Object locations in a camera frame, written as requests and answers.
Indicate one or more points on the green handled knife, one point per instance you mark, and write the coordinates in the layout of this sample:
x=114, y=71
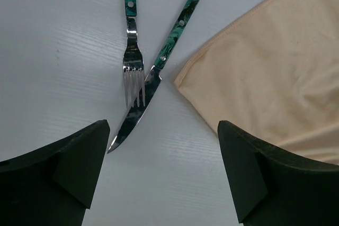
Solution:
x=153, y=79

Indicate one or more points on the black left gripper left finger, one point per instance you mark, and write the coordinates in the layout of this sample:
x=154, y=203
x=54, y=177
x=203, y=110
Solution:
x=55, y=184

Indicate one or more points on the green handled fork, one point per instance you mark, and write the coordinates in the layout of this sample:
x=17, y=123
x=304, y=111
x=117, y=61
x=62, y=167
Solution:
x=133, y=62

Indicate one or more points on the beige cloth napkin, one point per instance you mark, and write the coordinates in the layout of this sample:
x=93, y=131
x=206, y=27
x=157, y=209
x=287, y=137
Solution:
x=273, y=72

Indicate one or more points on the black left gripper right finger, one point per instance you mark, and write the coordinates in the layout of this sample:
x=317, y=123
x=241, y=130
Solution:
x=272, y=186

